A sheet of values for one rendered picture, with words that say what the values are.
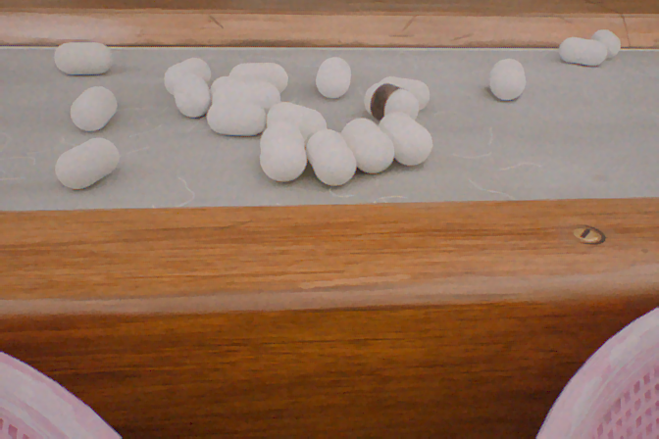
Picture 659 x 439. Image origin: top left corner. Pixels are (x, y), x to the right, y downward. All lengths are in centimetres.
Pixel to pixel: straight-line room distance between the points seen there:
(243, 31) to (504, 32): 22
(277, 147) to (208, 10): 27
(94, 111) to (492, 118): 22
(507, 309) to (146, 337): 10
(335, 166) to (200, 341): 12
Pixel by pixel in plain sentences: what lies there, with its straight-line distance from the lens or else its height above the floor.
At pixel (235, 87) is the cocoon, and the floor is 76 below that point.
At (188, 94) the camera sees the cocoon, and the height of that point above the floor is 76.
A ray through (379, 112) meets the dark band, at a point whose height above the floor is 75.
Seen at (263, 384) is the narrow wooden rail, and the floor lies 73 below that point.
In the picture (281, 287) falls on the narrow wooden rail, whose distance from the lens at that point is 16.
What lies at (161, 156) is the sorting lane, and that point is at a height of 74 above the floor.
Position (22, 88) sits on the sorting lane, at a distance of 43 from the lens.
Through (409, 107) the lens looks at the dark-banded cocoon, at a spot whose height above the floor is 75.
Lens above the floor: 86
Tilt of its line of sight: 28 degrees down
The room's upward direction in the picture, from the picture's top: 2 degrees clockwise
